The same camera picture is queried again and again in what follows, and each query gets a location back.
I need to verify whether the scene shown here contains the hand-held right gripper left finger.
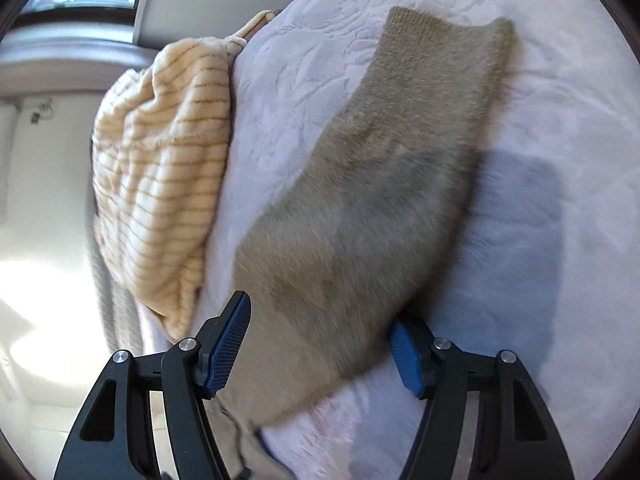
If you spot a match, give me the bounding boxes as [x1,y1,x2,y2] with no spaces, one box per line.
[52,291,252,480]

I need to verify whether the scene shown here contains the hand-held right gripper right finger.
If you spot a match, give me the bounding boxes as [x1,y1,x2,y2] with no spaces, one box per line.
[389,316,588,480]

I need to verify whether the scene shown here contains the olive fuzzy sock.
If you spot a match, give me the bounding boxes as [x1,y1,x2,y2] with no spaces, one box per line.
[232,6,518,423]

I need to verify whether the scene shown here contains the grey quilted bed cover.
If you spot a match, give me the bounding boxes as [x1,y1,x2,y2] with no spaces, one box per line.
[92,240,148,353]

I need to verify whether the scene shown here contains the cream striped fleece garment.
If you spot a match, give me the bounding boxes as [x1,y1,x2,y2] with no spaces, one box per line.
[91,10,276,342]

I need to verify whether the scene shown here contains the lavender embossed bed blanket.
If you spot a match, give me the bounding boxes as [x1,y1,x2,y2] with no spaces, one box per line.
[135,0,640,480]

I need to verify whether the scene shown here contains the beige drawstring garment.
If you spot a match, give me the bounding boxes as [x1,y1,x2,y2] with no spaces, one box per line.
[212,385,296,480]

